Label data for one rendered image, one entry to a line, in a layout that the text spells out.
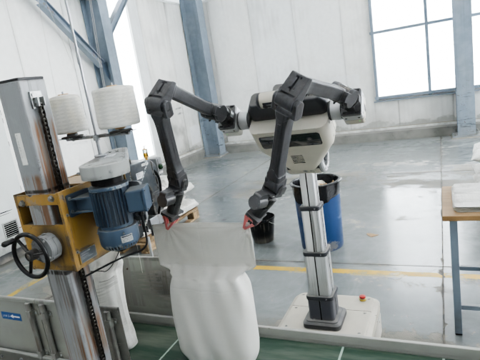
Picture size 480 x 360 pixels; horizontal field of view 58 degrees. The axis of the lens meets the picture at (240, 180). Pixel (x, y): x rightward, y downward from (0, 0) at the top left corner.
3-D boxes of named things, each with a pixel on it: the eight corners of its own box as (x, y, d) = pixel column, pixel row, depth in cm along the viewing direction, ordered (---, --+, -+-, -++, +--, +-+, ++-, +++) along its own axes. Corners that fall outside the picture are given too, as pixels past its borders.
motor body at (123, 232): (148, 238, 174) (136, 178, 168) (124, 253, 160) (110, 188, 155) (118, 238, 180) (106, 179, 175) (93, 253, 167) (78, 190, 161)
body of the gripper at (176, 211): (159, 215, 196) (163, 201, 193) (171, 208, 205) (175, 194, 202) (171, 221, 194) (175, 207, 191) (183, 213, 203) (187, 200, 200)
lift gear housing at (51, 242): (65, 258, 166) (58, 231, 164) (53, 264, 161) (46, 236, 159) (45, 257, 170) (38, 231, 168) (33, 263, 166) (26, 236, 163)
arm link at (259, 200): (288, 186, 173) (271, 175, 177) (272, 188, 164) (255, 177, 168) (276, 211, 177) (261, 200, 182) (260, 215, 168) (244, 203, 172)
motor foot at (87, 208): (110, 207, 171) (105, 186, 169) (88, 217, 160) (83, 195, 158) (91, 208, 175) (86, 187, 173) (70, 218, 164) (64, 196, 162)
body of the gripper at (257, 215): (243, 214, 178) (253, 202, 174) (253, 206, 187) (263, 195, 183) (255, 225, 177) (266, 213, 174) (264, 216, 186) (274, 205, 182)
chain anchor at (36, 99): (48, 106, 161) (44, 89, 160) (38, 108, 156) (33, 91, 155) (43, 107, 162) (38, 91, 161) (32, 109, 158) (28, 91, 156)
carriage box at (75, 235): (131, 239, 194) (117, 171, 187) (76, 273, 164) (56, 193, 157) (90, 238, 204) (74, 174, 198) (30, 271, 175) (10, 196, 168)
